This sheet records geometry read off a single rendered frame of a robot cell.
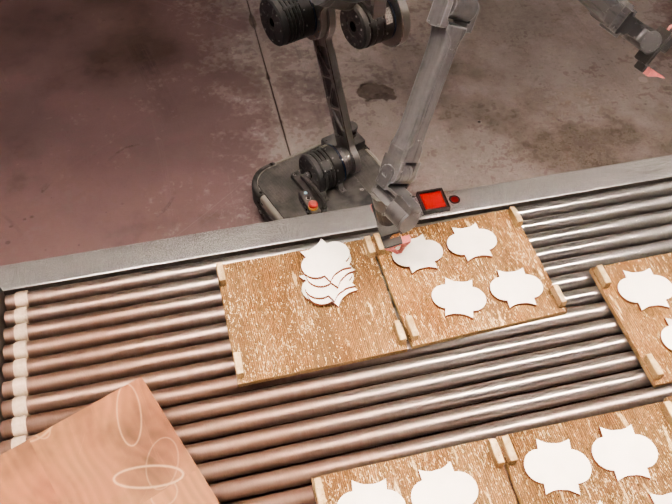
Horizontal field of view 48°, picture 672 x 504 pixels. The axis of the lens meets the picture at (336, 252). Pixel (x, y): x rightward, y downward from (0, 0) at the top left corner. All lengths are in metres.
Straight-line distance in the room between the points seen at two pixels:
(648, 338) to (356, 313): 0.71
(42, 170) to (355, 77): 1.59
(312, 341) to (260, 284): 0.21
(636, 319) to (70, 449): 1.35
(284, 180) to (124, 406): 1.64
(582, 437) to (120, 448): 0.99
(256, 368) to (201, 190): 1.74
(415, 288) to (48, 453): 0.93
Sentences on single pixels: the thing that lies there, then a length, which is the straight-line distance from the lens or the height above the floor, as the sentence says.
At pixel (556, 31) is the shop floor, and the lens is 4.48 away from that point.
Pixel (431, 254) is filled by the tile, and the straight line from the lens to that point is 1.97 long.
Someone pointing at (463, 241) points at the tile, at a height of 0.95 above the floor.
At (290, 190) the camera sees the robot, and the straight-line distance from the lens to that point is 3.05.
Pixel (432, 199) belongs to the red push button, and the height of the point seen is 0.93.
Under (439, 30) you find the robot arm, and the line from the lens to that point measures 1.65.
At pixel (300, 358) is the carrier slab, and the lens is 1.78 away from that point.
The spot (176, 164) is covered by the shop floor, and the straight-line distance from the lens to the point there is 3.54.
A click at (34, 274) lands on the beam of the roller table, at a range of 2.07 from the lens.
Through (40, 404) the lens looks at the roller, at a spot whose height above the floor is 0.92.
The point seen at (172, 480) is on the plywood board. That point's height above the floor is 1.04.
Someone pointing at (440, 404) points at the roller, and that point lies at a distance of 1.78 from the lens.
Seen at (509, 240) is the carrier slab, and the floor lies 0.94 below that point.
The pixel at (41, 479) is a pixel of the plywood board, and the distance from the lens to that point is 1.64.
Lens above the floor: 2.48
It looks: 52 degrees down
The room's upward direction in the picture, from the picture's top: 2 degrees clockwise
